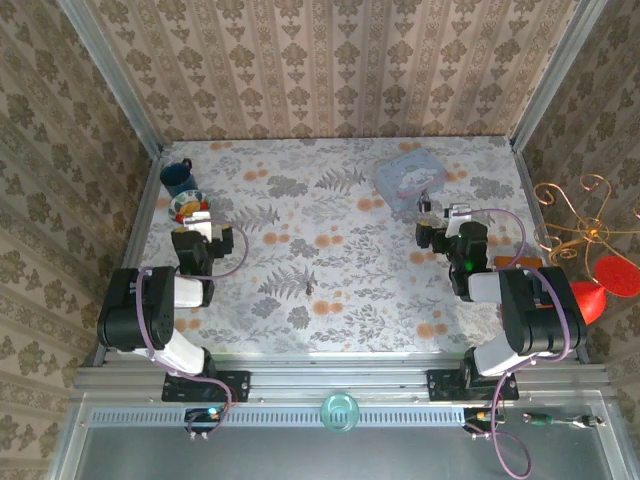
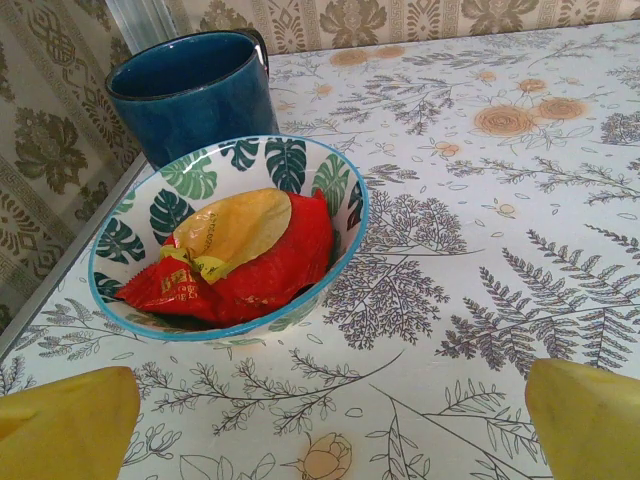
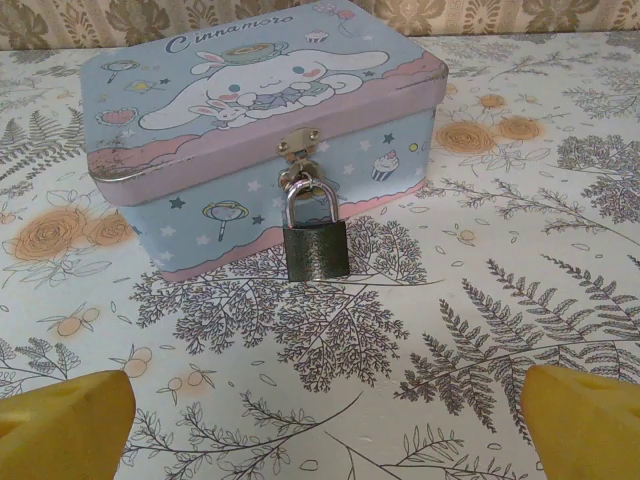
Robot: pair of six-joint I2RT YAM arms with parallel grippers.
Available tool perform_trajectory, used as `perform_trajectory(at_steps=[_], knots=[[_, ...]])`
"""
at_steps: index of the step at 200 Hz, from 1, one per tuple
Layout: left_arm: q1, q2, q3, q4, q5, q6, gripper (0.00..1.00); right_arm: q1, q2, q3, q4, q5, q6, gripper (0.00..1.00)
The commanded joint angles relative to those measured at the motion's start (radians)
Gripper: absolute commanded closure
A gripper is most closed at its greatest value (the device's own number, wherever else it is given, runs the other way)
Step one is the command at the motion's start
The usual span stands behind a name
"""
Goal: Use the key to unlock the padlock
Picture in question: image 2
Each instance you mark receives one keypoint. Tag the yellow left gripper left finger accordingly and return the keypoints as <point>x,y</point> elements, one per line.
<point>65,425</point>

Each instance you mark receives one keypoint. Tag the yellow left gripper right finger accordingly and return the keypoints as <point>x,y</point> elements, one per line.
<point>595,430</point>

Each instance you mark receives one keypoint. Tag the dark blue ceramic mug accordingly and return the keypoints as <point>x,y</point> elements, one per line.
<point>200,105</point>

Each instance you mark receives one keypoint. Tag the aluminium frame corner post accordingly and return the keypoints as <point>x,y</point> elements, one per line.
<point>140,22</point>

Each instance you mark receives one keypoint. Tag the floral patterned tablecloth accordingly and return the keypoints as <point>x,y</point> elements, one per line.
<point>475,250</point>

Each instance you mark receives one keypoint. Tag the leaf patterned ceramic bowl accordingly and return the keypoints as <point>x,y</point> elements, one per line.
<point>125,240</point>

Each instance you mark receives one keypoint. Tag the red yellow snack packet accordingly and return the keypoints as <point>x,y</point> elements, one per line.
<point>270,280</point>

